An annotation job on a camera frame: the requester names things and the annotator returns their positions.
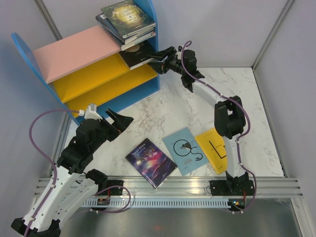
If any green Alice Wonderland book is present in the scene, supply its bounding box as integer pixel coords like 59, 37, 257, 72
101, 0, 156, 39

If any blue pink yellow bookshelf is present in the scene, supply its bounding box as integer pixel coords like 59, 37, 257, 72
11, 0, 160, 126

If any purple cable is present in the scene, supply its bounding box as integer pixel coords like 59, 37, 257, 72
23, 110, 81, 237
181, 40, 256, 188

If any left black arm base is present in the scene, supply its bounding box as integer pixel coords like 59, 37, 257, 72
85, 169, 124, 196

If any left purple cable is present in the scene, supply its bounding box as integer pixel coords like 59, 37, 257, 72
23, 110, 81, 237

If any white slotted cable duct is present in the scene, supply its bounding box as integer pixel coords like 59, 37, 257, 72
82, 197, 245, 208

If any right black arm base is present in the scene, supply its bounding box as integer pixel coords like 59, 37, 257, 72
209, 172, 255, 196

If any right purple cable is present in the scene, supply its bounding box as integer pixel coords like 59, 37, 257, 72
181, 40, 256, 188

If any light blue fish book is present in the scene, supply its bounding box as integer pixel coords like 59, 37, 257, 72
162, 127, 209, 176

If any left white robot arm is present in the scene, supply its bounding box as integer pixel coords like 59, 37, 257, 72
11, 104, 134, 237

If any yellow letter L book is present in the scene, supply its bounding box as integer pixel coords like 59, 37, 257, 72
195, 128, 227, 174

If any black Moon and Sixpence book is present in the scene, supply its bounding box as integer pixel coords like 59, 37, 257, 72
119, 41, 155, 70

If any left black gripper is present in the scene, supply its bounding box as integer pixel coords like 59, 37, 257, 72
90, 108, 133, 152

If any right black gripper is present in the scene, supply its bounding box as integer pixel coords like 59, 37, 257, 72
147, 46, 186, 76

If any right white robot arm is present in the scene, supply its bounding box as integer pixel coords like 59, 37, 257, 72
148, 46, 256, 196

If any teal ocean cover book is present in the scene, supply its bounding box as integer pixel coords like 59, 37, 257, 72
121, 39, 154, 52

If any dark purple book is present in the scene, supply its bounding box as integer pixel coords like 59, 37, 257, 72
125, 138, 177, 189

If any aluminium mounting rail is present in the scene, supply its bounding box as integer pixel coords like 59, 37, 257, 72
36, 176, 304, 198

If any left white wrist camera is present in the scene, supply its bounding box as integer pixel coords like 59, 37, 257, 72
79, 103, 102, 120

